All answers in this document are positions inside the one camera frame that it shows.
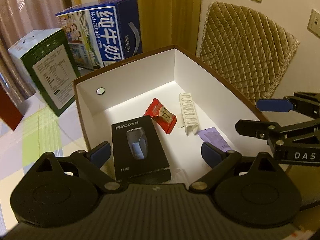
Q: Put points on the beige curtain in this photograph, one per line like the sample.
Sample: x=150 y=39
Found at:
x=18 y=18

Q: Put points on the dark red tall box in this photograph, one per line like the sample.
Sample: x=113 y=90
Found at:
x=9 y=113

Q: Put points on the green landscape milk carton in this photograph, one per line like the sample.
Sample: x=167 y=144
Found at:
x=44 y=59

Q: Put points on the single wall socket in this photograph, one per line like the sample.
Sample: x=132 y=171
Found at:
x=314 y=23

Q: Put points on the blue milk carton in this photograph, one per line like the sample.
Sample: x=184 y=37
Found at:
x=102 y=33

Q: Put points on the quilted tan cushion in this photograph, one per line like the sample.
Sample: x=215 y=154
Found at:
x=248 y=49

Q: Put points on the brown cardboard storage box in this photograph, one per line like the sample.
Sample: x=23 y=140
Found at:
x=124 y=91

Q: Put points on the black shaver box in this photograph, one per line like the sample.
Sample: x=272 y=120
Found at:
x=137 y=152

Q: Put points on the white plastic comb holder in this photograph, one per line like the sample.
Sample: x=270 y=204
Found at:
x=188 y=118

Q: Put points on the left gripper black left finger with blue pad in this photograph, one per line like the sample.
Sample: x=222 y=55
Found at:
x=89 y=164

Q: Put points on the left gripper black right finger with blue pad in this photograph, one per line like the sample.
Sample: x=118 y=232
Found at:
x=220 y=162

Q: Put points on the checkered bed sheet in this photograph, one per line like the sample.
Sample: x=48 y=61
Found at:
x=39 y=131

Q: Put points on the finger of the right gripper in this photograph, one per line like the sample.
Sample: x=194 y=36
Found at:
x=274 y=105
x=259 y=129

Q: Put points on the red snack packet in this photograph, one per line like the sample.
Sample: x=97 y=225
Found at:
x=162 y=116

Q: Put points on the wooden door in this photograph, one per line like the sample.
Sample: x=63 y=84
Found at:
x=166 y=22

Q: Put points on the purple tube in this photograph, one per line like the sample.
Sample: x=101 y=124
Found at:
x=214 y=137

